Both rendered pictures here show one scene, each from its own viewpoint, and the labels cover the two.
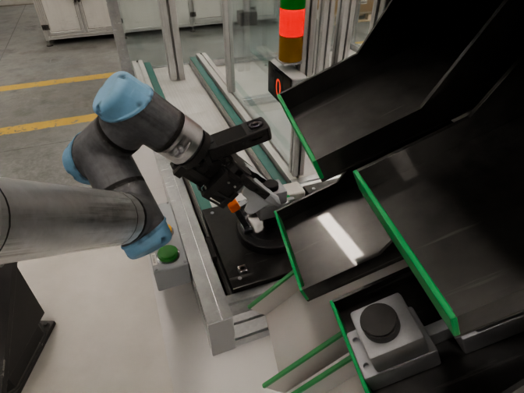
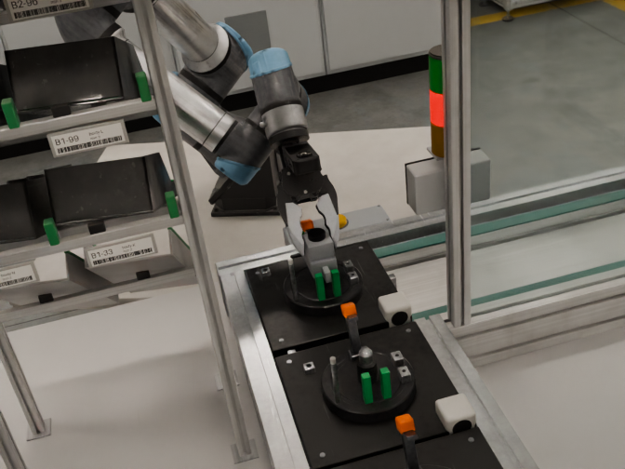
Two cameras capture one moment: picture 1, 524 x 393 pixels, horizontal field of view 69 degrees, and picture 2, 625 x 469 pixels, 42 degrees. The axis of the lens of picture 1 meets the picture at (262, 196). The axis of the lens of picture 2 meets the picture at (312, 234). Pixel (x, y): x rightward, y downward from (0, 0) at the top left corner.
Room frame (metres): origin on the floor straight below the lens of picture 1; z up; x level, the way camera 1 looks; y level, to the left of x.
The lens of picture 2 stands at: (0.78, -1.13, 1.83)
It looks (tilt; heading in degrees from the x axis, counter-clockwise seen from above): 33 degrees down; 100
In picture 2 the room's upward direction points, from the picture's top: 8 degrees counter-clockwise
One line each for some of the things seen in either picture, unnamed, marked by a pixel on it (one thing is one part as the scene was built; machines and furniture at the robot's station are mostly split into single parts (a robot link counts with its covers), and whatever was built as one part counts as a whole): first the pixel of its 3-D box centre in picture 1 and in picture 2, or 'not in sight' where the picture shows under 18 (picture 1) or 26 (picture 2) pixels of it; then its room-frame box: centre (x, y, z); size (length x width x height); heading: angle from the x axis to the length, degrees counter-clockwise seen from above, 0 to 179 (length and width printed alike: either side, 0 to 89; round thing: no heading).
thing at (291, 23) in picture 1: (292, 21); (447, 103); (0.81, -0.06, 1.33); 0.05 x 0.05 x 0.05
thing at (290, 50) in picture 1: (291, 47); (447, 135); (0.81, -0.06, 1.28); 0.05 x 0.05 x 0.05
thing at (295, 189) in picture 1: (292, 194); (394, 310); (0.72, -0.07, 0.97); 0.05 x 0.05 x 0.04; 21
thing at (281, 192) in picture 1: (275, 196); (320, 252); (0.59, -0.03, 1.06); 0.08 x 0.04 x 0.07; 111
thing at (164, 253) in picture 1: (168, 254); not in sight; (0.53, 0.19, 0.96); 0.04 x 0.04 x 0.02
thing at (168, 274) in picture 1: (164, 242); (338, 235); (0.59, 0.21, 0.93); 0.21 x 0.07 x 0.06; 21
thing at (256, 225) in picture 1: (270, 227); (323, 286); (0.59, -0.02, 0.98); 0.14 x 0.14 x 0.02
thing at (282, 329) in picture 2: (269, 233); (324, 295); (0.59, -0.02, 0.96); 0.24 x 0.24 x 0.02; 21
